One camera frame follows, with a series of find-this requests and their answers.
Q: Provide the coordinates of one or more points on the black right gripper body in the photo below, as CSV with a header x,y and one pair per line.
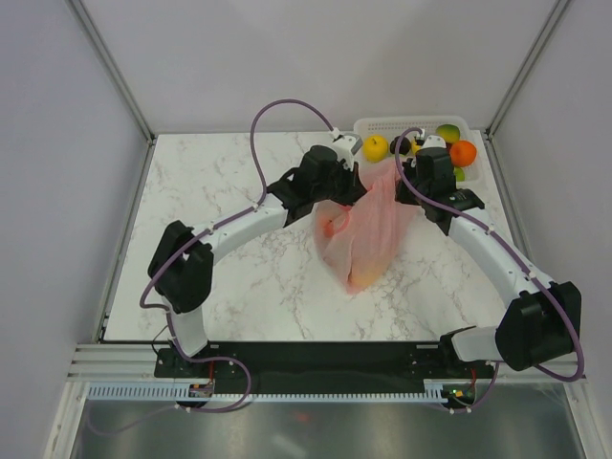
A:
x,y
405,194

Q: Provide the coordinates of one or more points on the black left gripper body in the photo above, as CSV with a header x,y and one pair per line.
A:
x,y
340,187

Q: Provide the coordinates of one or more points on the pink plastic bag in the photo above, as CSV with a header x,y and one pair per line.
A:
x,y
368,234

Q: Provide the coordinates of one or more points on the yellow fake fruit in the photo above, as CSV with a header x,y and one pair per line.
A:
x,y
360,279

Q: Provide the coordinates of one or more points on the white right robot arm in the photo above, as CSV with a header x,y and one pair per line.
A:
x,y
542,317

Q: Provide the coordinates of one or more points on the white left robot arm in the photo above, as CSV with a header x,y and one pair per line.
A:
x,y
181,269

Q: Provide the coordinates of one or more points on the small green fake fruit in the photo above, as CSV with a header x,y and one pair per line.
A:
x,y
459,174

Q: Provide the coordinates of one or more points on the orange fake orange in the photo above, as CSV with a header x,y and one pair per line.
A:
x,y
463,153

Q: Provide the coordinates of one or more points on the dark purple fake fruit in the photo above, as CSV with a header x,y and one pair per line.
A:
x,y
402,145

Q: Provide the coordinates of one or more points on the yellow green fake mango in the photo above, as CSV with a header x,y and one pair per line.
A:
x,y
450,133

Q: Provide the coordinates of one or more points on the yellow fake apple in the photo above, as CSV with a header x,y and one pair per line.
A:
x,y
375,149

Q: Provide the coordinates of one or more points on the white plastic basket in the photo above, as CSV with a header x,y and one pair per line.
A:
x,y
392,127

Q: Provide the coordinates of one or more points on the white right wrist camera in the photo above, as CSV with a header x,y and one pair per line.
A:
x,y
431,141

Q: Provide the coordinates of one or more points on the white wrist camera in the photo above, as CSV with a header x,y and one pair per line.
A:
x,y
346,147
431,141

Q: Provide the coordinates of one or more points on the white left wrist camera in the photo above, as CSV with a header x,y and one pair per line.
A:
x,y
346,147

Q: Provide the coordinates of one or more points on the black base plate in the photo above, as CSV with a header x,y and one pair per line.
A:
x,y
344,365

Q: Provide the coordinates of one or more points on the right aluminium frame post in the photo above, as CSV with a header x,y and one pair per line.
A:
x,y
537,49

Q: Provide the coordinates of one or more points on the aluminium frame post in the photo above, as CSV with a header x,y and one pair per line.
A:
x,y
110,66
537,49

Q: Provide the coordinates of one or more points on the left aluminium frame post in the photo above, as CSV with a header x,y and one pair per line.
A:
x,y
110,66

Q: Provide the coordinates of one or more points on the white cable duct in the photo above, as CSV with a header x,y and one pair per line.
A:
x,y
429,393

